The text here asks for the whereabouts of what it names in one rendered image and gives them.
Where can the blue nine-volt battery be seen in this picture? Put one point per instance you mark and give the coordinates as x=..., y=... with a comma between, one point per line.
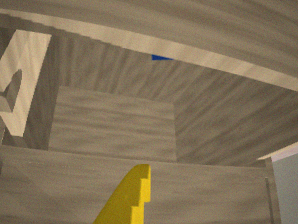
x=154, y=57

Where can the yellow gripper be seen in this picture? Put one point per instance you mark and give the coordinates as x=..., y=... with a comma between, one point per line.
x=126, y=204

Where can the wooden chest of drawers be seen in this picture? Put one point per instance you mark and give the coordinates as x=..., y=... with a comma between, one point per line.
x=260, y=169

